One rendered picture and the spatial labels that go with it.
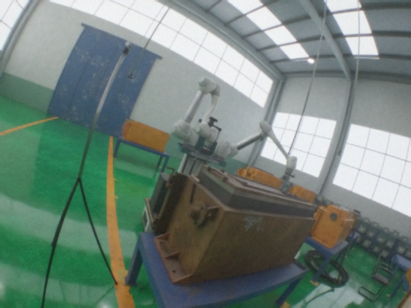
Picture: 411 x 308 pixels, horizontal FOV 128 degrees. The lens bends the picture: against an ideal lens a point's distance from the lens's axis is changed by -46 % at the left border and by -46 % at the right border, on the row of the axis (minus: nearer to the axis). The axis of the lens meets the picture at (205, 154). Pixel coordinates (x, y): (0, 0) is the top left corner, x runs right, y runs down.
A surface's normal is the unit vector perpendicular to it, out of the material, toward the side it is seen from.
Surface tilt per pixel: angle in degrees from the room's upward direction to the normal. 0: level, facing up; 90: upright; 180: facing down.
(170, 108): 90
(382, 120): 90
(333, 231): 90
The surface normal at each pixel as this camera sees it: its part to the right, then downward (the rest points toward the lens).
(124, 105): 0.47, 0.25
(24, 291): 0.38, -0.92
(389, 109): -0.80, -0.29
